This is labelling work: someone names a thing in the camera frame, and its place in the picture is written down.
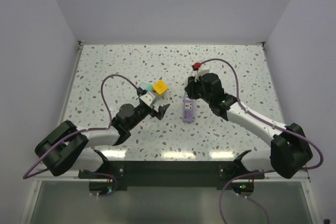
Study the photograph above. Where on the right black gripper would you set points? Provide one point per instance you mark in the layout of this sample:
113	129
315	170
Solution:
191	85

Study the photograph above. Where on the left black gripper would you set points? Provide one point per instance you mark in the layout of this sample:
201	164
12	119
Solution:
161	111

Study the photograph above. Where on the yellow cube socket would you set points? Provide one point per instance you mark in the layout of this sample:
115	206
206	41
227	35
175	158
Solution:
160	88

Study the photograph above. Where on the teal triangular socket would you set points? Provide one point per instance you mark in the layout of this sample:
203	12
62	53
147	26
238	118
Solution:
147	89

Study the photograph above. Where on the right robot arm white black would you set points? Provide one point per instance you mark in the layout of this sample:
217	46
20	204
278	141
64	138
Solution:
288	151

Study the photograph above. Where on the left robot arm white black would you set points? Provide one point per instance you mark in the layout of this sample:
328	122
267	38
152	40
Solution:
62	149

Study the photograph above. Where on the purple power strip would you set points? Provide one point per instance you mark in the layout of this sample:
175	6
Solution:
188	111

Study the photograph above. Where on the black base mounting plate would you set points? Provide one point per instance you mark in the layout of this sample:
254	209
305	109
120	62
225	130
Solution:
208	174

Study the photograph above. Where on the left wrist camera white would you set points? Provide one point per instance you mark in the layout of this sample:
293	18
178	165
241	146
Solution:
149	98

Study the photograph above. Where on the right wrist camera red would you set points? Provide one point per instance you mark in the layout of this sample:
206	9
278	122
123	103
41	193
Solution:
199	70

